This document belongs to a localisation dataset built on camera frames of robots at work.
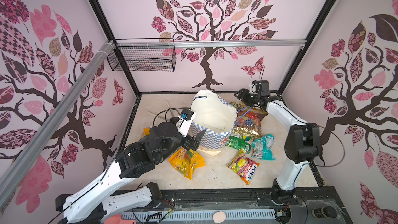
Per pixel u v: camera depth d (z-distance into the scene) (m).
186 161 0.78
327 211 0.62
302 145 0.50
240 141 0.92
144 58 1.22
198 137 0.50
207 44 0.92
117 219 0.67
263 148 0.87
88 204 0.37
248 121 0.95
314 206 0.72
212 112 0.98
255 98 0.74
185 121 0.46
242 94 0.83
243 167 0.79
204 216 0.70
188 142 0.50
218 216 0.68
